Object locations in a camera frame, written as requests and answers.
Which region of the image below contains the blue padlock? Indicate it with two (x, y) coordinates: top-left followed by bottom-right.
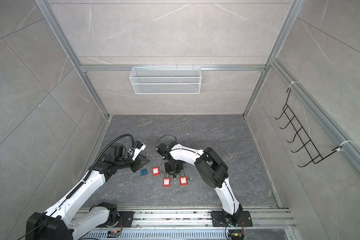
(140, 166), (148, 176)

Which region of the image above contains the red padlock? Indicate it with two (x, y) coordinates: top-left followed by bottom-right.
(163, 173), (171, 187)
(180, 172), (188, 186)
(152, 162), (160, 176)

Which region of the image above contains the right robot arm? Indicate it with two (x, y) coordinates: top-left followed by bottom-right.
(156, 141), (243, 226)

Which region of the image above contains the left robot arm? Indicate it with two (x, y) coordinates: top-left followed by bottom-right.
(22, 134), (149, 240)

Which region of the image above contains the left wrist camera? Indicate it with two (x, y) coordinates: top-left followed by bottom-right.
(128, 141), (146, 161)

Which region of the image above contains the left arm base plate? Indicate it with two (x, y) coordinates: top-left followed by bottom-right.
(97, 211), (135, 228)

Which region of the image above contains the aluminium rail front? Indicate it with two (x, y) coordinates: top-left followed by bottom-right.
(74, 207), (301, 240)

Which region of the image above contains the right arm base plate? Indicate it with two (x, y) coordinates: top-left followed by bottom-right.
(211, 211), (253, 228)

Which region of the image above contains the white wire mesh basket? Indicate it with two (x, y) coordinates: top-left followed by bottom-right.
(130, 67), (202, 95)

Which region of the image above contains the black wire hook rack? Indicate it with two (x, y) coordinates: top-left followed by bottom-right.
(274, 88), (342, 168)

